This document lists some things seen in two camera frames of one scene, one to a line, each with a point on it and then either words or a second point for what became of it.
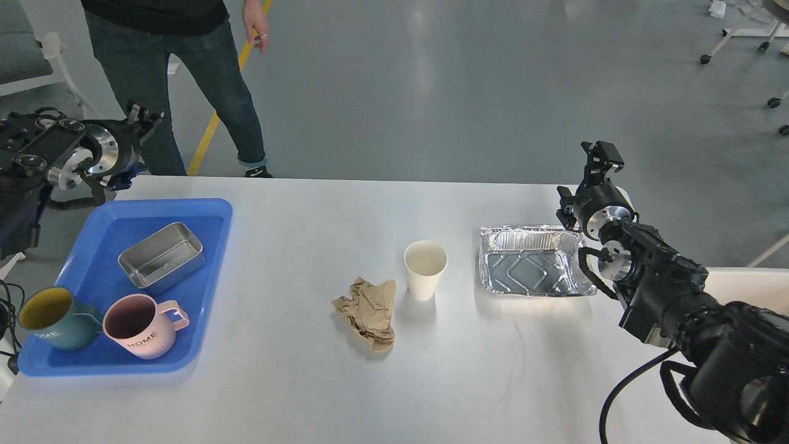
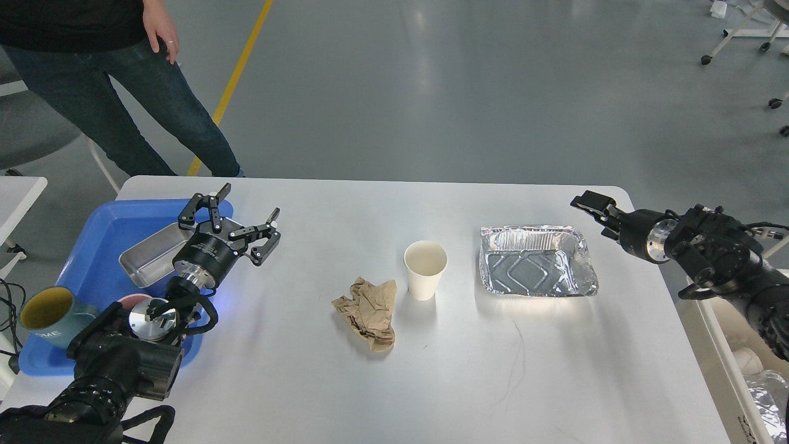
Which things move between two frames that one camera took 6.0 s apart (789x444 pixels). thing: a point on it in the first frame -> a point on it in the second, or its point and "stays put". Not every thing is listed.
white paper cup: x=425 y=261 stays put
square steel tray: x=171 y=253 stays put
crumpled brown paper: x=370 y=312 stays put
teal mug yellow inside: x=53 y=320 stays put
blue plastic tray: x=94 y=274 stays put
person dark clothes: x=135 y=41 -> x=69 y=47
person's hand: x=256 y=24 -> x=157 y=22
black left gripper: x=120 y=145 -> x=206 y=258
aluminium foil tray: x=532 y=260 stays put
